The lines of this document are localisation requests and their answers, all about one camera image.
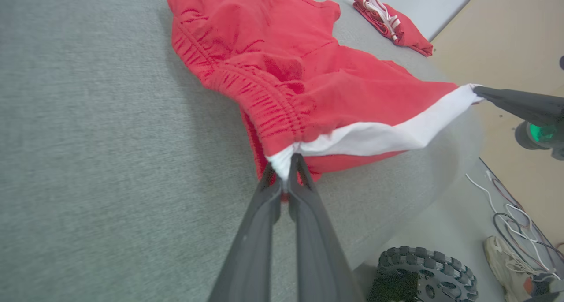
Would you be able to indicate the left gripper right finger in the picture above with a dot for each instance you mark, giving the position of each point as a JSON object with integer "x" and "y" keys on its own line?
{"x": 317, "y": 258}

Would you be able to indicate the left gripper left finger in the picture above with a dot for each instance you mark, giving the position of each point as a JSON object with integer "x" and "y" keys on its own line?
{"x": 255, "y": 249}

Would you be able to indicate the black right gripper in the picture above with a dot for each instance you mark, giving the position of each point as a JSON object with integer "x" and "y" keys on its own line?
{"x": 542, "y": 139}

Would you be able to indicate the red jersey number 23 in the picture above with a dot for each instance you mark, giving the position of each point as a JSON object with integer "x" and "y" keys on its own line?
{"x": 410, "y": 33}

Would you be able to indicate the red shorts white trim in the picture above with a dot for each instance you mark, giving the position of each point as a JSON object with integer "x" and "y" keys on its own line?
{"x": 308, "y": 72}

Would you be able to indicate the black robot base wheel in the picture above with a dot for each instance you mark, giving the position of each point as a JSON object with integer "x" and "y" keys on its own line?
{"x": 427, "y": 275}

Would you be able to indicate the white sneaker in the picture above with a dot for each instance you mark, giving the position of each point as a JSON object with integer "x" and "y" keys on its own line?
{"x": 511, "y": 266}

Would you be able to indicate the grey fabric sofa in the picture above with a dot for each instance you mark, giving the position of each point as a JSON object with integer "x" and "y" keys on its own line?
{"x": 88, "y": 161}

